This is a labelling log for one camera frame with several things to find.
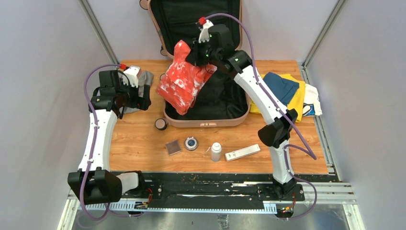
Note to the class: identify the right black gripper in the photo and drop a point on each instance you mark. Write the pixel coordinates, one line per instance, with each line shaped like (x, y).
(195, 56)

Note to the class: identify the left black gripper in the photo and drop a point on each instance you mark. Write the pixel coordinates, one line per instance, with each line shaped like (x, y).
(141, 103)

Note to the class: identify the red white garment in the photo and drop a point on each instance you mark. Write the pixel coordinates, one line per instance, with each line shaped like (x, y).
(183, 81)

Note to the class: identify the round blue-lid jar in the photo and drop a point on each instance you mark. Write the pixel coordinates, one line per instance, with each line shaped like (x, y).
(191, 143)

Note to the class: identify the blue garment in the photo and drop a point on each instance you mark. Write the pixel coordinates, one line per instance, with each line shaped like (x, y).
(283, 86)

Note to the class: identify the white bottle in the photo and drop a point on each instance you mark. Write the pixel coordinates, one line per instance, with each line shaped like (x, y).
(216, 150)

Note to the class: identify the yellow garment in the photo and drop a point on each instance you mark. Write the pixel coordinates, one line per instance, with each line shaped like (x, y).
(298, 99)

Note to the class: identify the white rectangular box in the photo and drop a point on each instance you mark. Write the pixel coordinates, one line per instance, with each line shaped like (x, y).
(240, 153)

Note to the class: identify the white blue print shirt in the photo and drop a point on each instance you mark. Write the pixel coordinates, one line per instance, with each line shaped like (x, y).
(311, 105)

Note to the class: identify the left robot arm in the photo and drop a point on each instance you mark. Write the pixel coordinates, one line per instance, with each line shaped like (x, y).
(93, 182)

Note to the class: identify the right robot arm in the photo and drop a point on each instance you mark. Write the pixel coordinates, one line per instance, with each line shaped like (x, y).
(279, 120)

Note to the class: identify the grey cloth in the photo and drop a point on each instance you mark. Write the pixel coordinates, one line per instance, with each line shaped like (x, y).
(139, 98)

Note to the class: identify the square clear compact case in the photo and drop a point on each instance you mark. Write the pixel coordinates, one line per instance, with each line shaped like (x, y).
(173, 147)

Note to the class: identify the pink open suitcase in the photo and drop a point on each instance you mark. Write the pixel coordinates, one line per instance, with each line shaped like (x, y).
(221, 102)

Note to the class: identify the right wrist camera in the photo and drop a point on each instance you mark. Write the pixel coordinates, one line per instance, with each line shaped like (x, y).
(204, 34)

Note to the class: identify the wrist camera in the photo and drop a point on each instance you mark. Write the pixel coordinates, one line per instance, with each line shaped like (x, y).
(204, 34)
(131, 76)

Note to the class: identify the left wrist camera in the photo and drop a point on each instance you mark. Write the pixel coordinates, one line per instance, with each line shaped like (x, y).
(131, 76)

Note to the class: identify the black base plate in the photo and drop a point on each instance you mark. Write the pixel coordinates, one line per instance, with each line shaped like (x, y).
(223, 191)

